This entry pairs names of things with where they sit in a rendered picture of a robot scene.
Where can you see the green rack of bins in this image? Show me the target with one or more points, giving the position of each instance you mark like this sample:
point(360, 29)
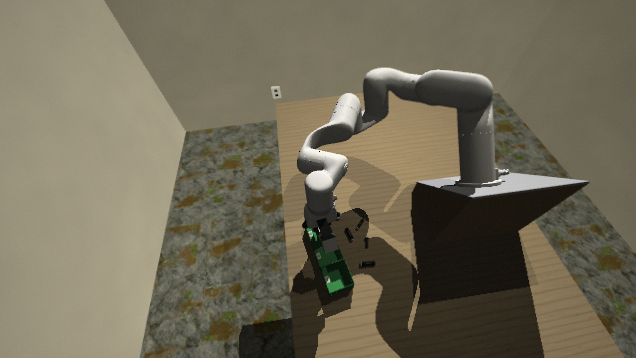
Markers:
point(332, 265)

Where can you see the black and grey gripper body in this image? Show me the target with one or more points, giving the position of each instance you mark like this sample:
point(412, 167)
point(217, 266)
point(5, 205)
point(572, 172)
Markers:
point(311, 219)

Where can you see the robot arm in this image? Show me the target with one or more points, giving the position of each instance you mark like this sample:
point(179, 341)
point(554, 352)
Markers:
point(464, 91)

